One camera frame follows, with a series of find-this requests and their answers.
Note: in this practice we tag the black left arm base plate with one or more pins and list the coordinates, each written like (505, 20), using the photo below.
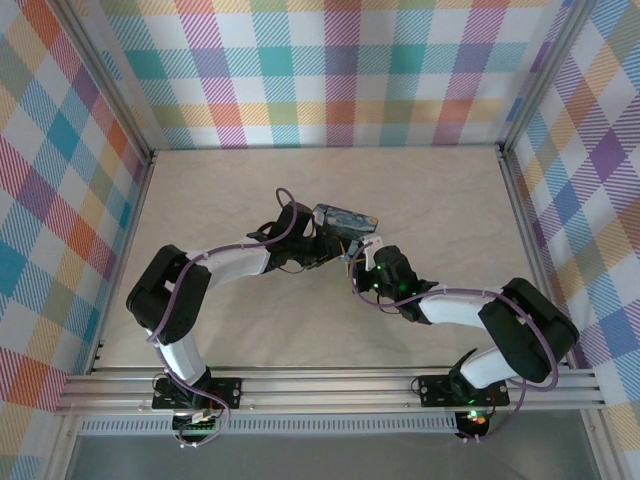
(227, 392)

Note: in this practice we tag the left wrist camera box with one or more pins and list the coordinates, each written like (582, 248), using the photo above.
(318, 217)

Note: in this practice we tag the green terminal controller board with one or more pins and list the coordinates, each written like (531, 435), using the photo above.
(197, 424)

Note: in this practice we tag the small padlock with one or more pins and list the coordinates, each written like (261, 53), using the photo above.
(354, 247)

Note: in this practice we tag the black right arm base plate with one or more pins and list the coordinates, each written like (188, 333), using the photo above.
(435, 390)

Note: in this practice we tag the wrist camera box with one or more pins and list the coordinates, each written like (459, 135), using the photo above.
(318, 217)
(370, 250)

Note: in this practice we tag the controller board with lit LEDs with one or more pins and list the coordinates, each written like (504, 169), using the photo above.
(474, 417)

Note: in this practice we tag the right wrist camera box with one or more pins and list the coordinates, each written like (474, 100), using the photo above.
(370, 250)

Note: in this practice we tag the aluminium frame post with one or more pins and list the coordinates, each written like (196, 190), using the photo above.
(107, 85)
(542, 85)

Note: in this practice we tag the long aluminium base rail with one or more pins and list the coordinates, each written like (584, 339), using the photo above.
(325, 387)

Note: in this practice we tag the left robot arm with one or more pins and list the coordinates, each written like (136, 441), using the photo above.
(175, 310)

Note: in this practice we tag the starry night printed tin box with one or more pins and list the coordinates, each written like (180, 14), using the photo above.
(347, 222)

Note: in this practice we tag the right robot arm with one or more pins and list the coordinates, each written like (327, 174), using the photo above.
(525, 330)

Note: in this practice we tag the aluminium side rail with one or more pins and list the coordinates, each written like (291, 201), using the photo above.
(122, 260)

